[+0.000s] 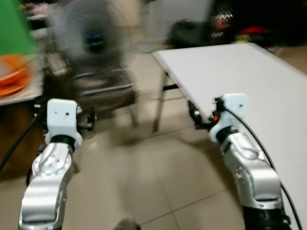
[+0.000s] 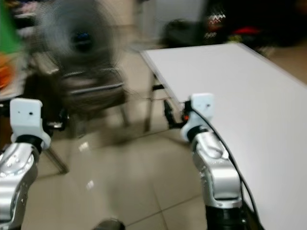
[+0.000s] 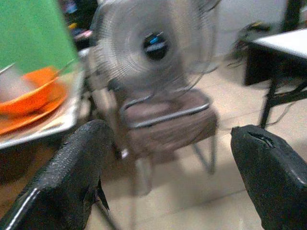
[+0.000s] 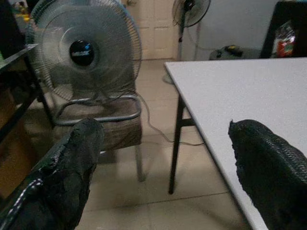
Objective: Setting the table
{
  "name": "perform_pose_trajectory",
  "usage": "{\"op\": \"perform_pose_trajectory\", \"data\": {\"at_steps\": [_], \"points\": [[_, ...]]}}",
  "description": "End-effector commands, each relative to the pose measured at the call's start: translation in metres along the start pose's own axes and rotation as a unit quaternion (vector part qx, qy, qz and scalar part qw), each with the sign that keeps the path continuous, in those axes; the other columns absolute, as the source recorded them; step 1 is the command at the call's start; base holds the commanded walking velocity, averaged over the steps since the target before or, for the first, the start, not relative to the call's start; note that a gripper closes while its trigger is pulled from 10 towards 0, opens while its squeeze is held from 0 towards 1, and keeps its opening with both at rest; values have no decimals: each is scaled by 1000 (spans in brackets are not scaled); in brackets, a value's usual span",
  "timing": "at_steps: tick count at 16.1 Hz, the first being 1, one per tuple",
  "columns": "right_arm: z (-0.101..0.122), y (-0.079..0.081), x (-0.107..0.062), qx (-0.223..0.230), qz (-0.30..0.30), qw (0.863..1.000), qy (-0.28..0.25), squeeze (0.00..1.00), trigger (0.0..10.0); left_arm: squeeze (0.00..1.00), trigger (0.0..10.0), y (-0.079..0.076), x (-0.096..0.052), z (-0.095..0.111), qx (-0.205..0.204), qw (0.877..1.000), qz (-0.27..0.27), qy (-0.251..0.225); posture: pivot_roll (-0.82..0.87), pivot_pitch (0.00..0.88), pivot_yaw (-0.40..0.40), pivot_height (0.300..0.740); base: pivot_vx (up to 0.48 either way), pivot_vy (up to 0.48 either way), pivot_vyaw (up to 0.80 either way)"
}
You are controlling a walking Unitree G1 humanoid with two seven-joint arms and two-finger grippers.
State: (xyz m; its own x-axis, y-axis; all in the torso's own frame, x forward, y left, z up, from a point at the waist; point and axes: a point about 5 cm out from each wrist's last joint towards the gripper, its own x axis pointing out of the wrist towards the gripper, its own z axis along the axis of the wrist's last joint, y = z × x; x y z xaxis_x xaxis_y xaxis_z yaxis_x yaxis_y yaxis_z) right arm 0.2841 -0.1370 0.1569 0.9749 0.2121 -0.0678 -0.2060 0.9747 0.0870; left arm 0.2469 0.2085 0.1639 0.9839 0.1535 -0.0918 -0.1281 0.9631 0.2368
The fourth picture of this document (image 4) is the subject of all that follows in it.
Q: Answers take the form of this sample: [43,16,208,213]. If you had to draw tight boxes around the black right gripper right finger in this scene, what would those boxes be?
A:
[228,119,307,230]

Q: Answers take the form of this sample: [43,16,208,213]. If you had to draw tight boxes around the grey fan power cable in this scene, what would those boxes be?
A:
[137,95,205,146]

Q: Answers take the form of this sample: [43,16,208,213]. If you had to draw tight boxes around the red and green snack bag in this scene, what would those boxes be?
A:
[275,20,297,58]

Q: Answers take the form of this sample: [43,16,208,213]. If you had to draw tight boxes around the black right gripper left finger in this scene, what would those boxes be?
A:
[0,117,105,230]

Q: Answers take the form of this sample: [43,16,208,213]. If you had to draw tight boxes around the black metal shelf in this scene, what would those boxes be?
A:
[0,43,55,144]

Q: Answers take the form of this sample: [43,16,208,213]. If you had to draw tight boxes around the cream panelled door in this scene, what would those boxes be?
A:
[121,0,180,60]

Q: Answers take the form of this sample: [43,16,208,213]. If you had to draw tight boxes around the large grey floor fan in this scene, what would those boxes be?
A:
[25,0,142,126]

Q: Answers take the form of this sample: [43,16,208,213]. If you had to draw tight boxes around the black pedestal fan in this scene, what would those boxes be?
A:
[163,0,212,84]

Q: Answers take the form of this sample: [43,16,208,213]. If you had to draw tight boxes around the black chair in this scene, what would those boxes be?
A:
[260,0,307,59]

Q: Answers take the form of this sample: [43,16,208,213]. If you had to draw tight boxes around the brown cushioned metal chair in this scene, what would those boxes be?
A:
[54,79,147,182]

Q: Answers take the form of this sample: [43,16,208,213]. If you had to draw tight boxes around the white table with black legs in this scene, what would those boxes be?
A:
[164,57,307,230]

